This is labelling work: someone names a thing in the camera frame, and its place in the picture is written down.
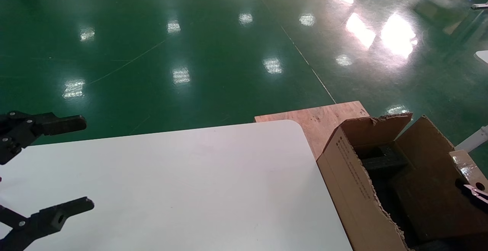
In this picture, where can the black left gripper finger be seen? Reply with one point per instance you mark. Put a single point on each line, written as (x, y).
(57, 125)
(49, 220)

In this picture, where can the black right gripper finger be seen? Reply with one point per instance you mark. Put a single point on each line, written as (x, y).
(480, 197)

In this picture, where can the big open cardboard box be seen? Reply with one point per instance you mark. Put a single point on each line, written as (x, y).
(350, 190)

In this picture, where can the black foam block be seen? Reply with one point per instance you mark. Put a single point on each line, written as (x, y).
(385, 163)

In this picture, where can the white rounded plate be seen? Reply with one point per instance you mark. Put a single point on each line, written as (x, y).
(483, 56)

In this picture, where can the wooden board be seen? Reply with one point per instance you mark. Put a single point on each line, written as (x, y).
(324, 121)

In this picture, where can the grey stand foot bar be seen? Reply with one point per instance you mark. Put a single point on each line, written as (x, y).
(480, 5)

